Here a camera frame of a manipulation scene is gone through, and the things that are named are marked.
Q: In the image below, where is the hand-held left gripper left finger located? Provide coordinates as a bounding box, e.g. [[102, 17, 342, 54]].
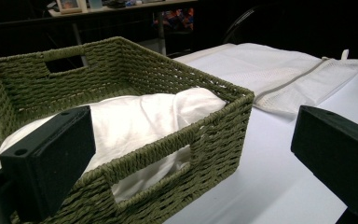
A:
[[0, 105, 97, 222]]

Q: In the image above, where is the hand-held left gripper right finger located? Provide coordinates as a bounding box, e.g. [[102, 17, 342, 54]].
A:
[[291, 105, 358, 224]]

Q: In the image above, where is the white cloth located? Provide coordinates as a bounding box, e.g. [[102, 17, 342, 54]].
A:
[[195, 42, 358, 115], [0, 87, 227, 203]]

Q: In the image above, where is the green woven basket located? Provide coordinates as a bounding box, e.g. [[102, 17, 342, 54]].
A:
[[0, 35, 255, 224]]

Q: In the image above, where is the wooden table with metal legs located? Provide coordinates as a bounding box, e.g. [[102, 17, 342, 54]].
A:
[[48, 0, 199, 56]]

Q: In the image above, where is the colourful patterned item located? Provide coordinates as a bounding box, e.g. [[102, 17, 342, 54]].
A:
[[153, 7, 195, 31]]

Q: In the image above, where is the picture frame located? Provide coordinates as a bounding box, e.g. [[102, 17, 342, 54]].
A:
[[55, 0, 88, 15]]

